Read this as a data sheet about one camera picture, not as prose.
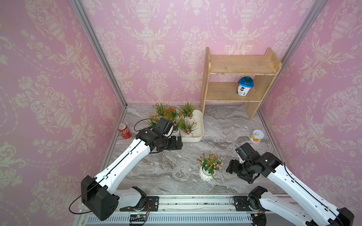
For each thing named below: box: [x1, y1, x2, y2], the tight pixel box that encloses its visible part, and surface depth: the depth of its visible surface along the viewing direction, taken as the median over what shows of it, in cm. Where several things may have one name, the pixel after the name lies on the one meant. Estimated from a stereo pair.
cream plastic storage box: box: [181, 109, 205, 143], surface depth 106 cm
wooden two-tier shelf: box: [199, 47, 282, 120], surface depth 89 cm
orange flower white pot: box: [152, 102, 165, 119], surface depth 102 cm
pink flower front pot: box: [172, 120, 179, 133], surface depth 92 cm
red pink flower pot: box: [180, 120, 198, 140], surface depth 94 cm
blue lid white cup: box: [237, 76, 255, 97], surface depth 94 cm
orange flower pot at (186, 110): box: [177, 101, 198, 120], surface depth 102 cm
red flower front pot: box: [196, 148, 225, 182], surface depth 77 cm
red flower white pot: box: [163, 105, 177, 123], surface depth 98 cm
